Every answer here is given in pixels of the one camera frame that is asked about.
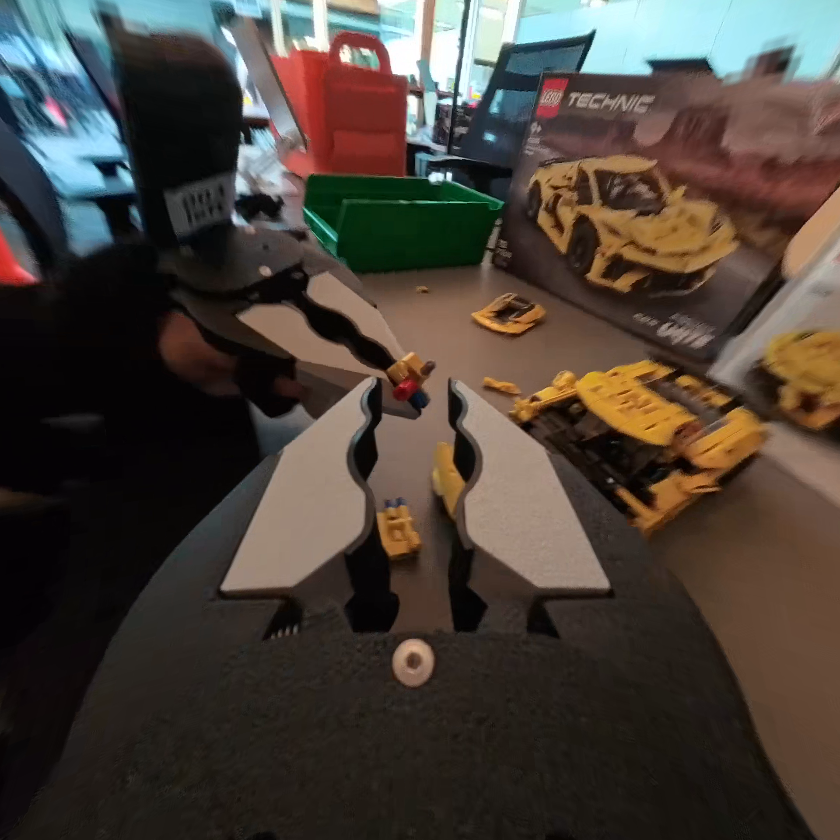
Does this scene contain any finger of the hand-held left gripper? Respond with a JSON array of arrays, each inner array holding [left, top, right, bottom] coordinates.
[[303, 271, 406, 365], [236, 302, 422, 421]]

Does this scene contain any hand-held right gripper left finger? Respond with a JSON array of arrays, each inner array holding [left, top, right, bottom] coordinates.
[[220, 378, 400, 633]]

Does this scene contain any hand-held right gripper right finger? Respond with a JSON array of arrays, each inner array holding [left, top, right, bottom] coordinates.
[[448, 378, 613, 632]]

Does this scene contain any yellow curved panel piece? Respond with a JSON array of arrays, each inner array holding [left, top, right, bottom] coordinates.
[[431, 441, 468, 521]]

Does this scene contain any yellow connector with grey axle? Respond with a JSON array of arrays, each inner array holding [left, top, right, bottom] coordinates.
[[386, 351, 437, 388]]

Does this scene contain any yellow perforated brick piece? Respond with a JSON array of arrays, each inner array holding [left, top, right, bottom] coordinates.
[[376, 497, 422, 562]]

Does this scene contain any yellow brick toy car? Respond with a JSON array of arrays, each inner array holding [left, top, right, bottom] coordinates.
[[511, 360, 770, 538]]

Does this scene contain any person's left forearm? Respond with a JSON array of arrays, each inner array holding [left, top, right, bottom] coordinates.
[[0, 243, 198, 500]]

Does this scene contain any grey panel desk lamp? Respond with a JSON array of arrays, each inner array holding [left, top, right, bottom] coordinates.
[[230, 20, 311, 153]]

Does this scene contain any grey desk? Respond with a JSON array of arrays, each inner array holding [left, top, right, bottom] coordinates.
[[282, 259, 840, 840]]

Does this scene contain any person's left hand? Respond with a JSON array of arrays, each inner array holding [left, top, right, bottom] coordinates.
[[159, 314, 245, 398]]

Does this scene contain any green plastic bin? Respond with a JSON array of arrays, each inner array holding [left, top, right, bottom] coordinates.
[[303, 173, 505, 274]]

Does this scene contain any black pouch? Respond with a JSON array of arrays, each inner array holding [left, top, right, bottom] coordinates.
[[235, 192, 284, 222]]

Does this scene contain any red felt tote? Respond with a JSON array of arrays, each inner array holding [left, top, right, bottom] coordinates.
[[270, 31, 409, 179]]

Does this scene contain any orange traffic cone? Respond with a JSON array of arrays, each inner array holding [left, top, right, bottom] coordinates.
[[0, 230, 37, 286]]

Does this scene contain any black mesh office chair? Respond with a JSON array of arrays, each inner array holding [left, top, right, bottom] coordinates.
[[469, 29, 597, 165]]

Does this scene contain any white instruction booklet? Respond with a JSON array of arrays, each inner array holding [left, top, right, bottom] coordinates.
[[712, 262, 840, 434]]

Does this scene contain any dark toy car box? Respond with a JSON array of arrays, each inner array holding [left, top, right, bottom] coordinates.
[[492, 69, 840, 363]]

